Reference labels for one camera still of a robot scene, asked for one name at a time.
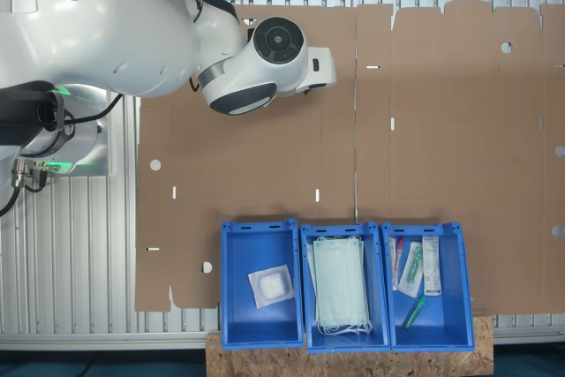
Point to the cotton packet in clear bag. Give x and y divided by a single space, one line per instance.
271 286

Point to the blue bin with cotton packet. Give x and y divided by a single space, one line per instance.
265 333

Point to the brown cardboard sheet with slots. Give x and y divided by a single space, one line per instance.
265 152

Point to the brown cardboard sheet with flaps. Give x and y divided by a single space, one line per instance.
463 152

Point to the pale green face mask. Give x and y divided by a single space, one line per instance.
342 284
311 262

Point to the packet with red-capped tube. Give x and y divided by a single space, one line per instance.
396 262

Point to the packet with green syringe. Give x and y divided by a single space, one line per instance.
411 271

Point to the white printed flat packet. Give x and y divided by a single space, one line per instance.
431 266

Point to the loose green capped needle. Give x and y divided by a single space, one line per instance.
415 311

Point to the blue bin with masks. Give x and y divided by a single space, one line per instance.
348 344

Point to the blue bin with medical packets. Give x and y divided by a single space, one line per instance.
446 319

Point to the chipboard panel under bins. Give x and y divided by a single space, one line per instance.
353 364

